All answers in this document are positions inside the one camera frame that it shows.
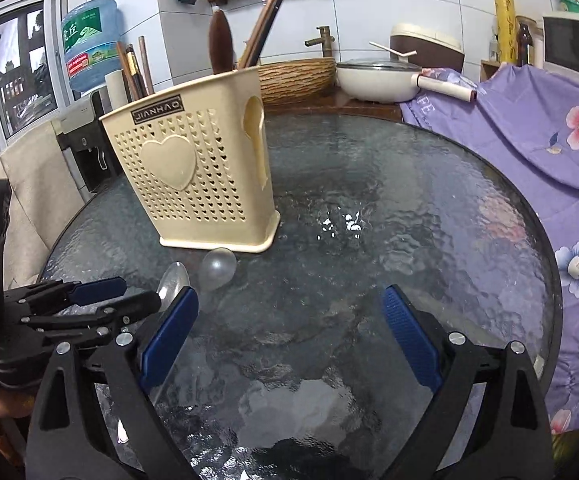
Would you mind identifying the grey water dispenser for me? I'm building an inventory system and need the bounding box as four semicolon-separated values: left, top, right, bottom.
52;87;120;193

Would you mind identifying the purple floral cloth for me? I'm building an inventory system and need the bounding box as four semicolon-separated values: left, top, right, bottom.
400;64;579;433

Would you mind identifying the beige plastic utensil holder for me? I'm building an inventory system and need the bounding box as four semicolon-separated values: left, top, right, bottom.
98;66;282;254

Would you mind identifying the brown wooden spoon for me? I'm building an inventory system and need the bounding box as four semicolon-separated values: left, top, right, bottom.
208;10;235;75

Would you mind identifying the wooden sink counter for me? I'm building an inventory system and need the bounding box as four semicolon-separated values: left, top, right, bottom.
264;85;403;123

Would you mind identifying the window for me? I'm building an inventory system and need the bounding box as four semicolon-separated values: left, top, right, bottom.
0;0;67;176

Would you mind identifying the black chopstick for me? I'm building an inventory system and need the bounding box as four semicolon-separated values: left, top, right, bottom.
249;0;293;68
126;44;146;100

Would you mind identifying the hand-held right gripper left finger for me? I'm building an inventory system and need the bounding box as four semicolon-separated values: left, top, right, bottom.
25;285;201;480

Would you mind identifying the white pan with glass lid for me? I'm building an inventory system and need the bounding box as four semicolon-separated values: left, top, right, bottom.
336;58;477;103

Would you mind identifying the oval metal spoon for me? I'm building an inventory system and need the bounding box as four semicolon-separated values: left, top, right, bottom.
156;262;190;311

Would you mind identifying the blue water jug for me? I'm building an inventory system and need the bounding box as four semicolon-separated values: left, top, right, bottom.
60;0;120;93

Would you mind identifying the beige cloth cover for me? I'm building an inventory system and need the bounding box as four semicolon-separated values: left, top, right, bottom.
0;120;87;288

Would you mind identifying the brown and white rice cooker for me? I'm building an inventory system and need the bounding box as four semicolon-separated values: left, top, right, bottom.
389;22;466;78

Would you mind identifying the yellow roll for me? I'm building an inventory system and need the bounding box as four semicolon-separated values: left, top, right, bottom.
493;0;521;66

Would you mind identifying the white microwave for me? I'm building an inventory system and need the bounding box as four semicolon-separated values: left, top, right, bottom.
542;12;579;86

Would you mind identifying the white rice paddle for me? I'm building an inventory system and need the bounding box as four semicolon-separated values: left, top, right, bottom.
368;41;419;61

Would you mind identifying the bamboo style faucet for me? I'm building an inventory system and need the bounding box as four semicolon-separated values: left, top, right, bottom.
304;26;335;58

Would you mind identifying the woven pattern basin sink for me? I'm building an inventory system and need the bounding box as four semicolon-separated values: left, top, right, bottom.
258;57;337;106

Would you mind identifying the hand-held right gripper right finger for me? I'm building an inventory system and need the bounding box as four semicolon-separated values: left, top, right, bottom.
381;284;556;480

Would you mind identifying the brown glass bottle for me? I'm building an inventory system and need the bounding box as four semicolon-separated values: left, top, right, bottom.
517;22;533;67

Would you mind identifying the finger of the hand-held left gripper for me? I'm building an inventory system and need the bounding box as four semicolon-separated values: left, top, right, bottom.
19;292;163;348
3;276;128;317

